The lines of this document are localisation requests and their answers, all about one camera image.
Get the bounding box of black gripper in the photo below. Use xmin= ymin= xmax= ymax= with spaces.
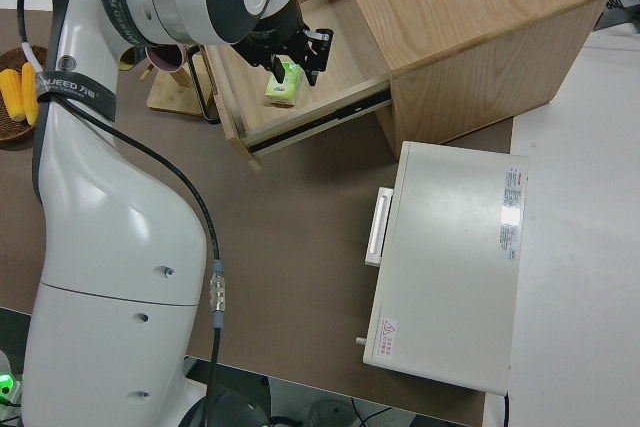
xmin=237 ymin=20 xmax=335 ymax=88

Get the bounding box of light wooden drawer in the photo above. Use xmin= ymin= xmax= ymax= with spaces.
xmin=202 ymin=0 xmax=394 ymax=173

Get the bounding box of green tissue pack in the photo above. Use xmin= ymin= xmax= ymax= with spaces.
xmin=263 ymin=60 xmax=304 ymax=109

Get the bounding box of wooden mug rack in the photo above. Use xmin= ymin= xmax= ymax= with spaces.
xmin=139 ymin=46 xmax=211 ymax=121

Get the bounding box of pink mug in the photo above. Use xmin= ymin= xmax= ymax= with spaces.
xmin=144 ymin=44 xmax=189 ymax=73

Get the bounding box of teal mug yellow inside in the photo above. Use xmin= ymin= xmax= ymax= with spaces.
xmin=118 ymin=46 xmax=144 ymax=71

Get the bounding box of brown table mat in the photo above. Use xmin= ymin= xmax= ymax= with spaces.
xmin=0 ymin=9 xmax=516 ymax=427

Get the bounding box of light wooden cabinet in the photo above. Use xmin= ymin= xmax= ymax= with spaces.
xmin=294 ymin=0 xmax=614 ymax=156

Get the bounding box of cream toaster oven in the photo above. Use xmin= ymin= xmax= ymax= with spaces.
xmin=355 ymin=140 xmax=530 ymax=396

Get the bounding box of yellow corn cob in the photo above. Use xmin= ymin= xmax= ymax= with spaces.
xmin=0 ymin=69 xmax=25 ymax=123
xmin=20 ymin=62 xmax=40 ymax=127

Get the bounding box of brown wicker basket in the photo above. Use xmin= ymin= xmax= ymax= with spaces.
xmin=0 ymin=45 xmax=49 ymax=143

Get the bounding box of green lit device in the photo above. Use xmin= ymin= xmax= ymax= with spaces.
xmin=0 ymin=346 xmax=24 ymax=406

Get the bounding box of black drawer handle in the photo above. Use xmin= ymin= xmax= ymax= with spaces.
xmin=188 ymin=46 xmax=221 ymax=123

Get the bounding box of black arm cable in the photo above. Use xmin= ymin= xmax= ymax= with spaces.
xmin=17 ymin=0 xmax=229 ymax=427

